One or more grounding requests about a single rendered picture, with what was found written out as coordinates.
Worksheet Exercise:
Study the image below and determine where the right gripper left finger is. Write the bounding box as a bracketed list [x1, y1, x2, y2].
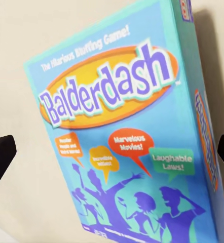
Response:
[0, 135, 17, 180]

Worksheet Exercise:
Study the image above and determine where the board game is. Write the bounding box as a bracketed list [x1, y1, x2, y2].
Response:
[23, 0, 224, 243]

